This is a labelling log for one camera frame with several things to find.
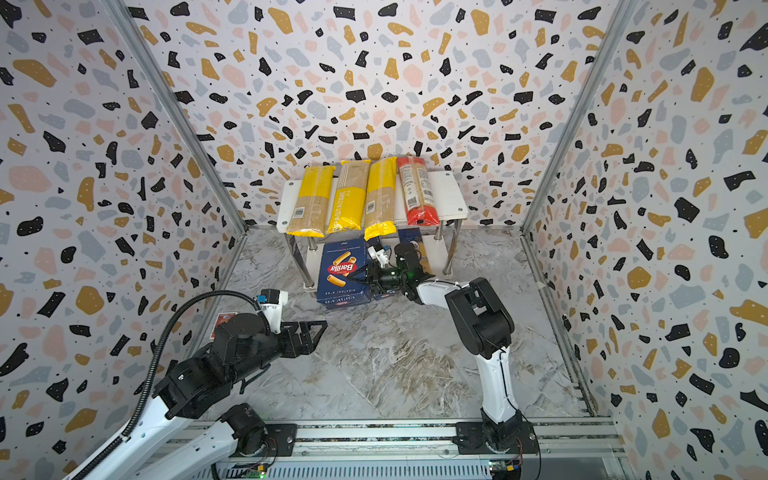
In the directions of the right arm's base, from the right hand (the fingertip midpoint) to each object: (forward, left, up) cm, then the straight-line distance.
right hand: (353, 282), depth 87 cm
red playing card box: (-5, +43, -13) cm, 45 cm away
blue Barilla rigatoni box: (+6, +4, +3) cm, 8 cm away
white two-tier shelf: (+19, +20, -8) cm, 29 cm away
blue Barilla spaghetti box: (-1, -7, -6) cm, 9 cm away
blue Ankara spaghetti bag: (+26, -16, -7) cm, 31 cm away
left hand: (-18, +5, +8) cm, 20 cm away
